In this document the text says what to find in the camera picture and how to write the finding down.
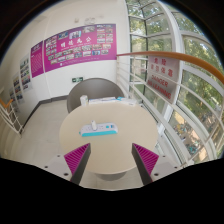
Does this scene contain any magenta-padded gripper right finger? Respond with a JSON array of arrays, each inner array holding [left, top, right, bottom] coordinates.
[[131, 142, 183, 186]]

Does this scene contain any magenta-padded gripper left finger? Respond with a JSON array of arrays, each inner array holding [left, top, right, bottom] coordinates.
[[44, 142, 92, 186]]

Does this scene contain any white and teal power strip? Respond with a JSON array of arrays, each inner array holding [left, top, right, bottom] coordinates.
[[78, 122, 120, 138]]

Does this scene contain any small upright white box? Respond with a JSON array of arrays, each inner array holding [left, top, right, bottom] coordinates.
[[79, 94, 89, 107]]

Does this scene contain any flat white and blue box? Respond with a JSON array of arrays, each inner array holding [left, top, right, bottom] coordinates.
[[88, 97, 105, 106], [102, 96, 118, 105]]

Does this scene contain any flat white and teal box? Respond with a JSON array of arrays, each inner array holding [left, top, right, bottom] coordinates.
[[116, 96, 138, 107]]

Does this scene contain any grey round-backed chair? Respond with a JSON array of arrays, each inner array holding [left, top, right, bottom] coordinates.
[[66, 77, 125, 114]]

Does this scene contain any white stair railing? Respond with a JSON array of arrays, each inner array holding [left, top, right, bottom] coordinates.
[[0, 98, 24, 136]]

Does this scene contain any white warning sign red lettering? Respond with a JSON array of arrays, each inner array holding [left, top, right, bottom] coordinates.
[[146, 54, 181, 104]]

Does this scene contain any white photo poster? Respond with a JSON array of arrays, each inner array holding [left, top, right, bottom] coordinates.
[[19, 54, 33, 93], [12, 74, 24, 103]]

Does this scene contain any narrow magenta text poster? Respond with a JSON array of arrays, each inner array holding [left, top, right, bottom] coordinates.
[[30, 40, 45, 79]]

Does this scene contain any white railing with orange handrail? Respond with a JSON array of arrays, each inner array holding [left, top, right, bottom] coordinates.
[[115, 50, 224, 168]]

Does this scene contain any large magenta photo poster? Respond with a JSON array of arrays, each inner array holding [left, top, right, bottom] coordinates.
[[43, 23, 118, 73]]

